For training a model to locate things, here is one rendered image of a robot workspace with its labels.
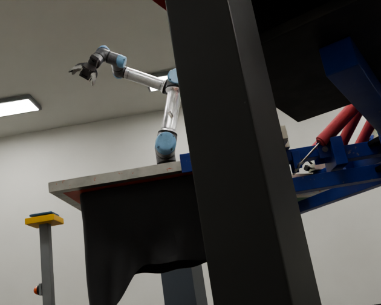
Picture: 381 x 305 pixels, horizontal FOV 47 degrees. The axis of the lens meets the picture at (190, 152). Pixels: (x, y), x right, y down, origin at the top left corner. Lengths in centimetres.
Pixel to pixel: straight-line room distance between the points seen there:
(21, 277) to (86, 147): 184
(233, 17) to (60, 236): 574
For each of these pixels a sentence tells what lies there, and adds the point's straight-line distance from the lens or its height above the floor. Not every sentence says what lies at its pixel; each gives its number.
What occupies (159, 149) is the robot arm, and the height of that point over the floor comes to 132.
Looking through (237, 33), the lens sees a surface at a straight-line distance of 31.
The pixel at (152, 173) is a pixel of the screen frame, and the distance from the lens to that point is 158.
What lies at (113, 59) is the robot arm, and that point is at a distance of 276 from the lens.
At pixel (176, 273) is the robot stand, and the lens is 245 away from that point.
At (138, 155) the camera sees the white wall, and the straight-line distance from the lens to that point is 596.
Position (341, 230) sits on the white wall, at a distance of 585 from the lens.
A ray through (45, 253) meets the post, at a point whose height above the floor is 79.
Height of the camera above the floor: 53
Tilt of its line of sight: 18 degrees up
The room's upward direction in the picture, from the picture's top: 9 degrees counter-clockwise
